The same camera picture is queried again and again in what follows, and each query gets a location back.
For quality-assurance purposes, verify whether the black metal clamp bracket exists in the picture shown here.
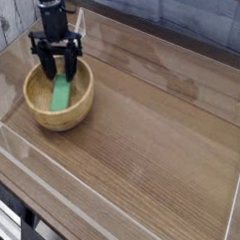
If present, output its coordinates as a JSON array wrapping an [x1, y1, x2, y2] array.
[[20, 216, 53, 240]]

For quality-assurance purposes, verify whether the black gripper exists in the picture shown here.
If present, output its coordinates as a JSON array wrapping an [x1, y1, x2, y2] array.
[[29, 0, 83, 82]]

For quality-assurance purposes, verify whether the clear acrylic tray wall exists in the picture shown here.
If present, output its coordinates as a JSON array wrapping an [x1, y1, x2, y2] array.
[[0, 12, 240, 240]]

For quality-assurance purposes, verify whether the clear acrylic corner bracket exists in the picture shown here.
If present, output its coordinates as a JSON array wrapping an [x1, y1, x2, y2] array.
[[68, 8, 87, 37]]

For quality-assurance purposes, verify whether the green rectangular block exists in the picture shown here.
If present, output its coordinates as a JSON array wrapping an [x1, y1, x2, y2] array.
[[50, 75, 72, 112]]

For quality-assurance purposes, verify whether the wooden bowl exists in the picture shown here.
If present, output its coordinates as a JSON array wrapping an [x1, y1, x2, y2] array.
[[23, 56, 95, 131]]

